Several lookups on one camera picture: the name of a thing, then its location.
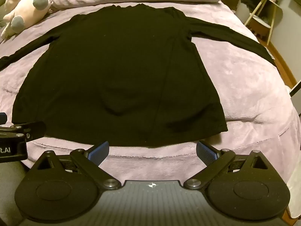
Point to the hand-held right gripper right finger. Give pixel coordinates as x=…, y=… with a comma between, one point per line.
x=207, y=152

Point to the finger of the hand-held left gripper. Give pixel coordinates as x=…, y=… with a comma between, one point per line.
x=2, y=118

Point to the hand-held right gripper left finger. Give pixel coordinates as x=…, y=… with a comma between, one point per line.
x=100, y=152

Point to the black long-sleeve shirt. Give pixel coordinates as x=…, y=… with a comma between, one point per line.
x=117, y=75

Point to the beige plush toy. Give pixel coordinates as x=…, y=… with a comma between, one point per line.
x=28, y=7

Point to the white-legged side table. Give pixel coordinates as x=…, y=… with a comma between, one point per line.
x=264, y=16

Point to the dark fluffy cloth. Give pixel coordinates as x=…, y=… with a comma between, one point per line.
x=250, y=2

